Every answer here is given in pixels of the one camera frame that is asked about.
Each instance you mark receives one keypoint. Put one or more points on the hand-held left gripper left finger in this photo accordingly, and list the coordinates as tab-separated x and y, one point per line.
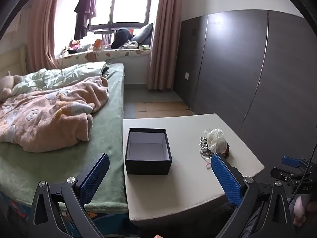
96	176

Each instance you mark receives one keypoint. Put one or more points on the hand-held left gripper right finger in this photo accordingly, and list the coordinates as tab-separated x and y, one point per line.
227	178

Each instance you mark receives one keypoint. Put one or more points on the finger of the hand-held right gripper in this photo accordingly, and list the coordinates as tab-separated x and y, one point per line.
281	172
291	161

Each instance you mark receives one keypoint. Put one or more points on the black gift box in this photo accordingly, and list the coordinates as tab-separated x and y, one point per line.
148	167

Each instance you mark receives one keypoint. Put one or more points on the person's right hand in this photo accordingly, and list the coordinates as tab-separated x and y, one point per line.
299	212

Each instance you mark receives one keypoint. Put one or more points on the white low table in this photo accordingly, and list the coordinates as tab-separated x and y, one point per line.
188	178

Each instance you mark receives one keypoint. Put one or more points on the white fabric flower hair accessory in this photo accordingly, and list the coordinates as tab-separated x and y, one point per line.
216	138

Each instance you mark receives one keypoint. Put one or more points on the green bed sheet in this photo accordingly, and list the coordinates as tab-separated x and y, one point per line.
106	129

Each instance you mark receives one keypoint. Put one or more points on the pink fleece blanket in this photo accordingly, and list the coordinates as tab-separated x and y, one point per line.
49	119

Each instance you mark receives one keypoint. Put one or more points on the flattened cardboard sheets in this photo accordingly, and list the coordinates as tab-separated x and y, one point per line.
163	107

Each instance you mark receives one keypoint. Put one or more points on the light green quilt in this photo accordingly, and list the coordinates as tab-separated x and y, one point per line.
49	78

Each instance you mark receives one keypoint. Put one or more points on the dark grey wardrobe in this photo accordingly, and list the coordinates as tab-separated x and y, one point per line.
235	67

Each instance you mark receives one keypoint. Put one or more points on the printed window seat cushion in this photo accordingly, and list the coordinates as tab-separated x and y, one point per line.
104	54

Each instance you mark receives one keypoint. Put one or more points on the beige plush toy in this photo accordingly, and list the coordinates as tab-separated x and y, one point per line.
6	84

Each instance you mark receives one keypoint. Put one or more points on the pile of plush toys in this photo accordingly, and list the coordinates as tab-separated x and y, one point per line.
75	46

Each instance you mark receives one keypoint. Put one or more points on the orange toy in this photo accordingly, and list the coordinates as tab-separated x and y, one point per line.
98	44

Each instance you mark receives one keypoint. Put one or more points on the dark bag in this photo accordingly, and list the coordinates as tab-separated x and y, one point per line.
121	38

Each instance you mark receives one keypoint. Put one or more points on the small white folding table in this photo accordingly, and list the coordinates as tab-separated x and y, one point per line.
104	32

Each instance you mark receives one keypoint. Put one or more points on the pink curtain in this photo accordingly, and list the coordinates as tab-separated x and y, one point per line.
163	42
42	29

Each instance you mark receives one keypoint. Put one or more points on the grey pillow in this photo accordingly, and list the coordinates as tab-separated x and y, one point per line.
143	33

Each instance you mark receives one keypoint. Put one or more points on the hanging dark clothes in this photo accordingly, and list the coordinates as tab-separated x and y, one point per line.
84	12

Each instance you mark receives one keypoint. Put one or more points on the dark framed window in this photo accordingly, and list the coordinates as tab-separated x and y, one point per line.
128	5

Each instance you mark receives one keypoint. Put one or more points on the white wall socket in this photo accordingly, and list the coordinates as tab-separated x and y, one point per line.
187	75

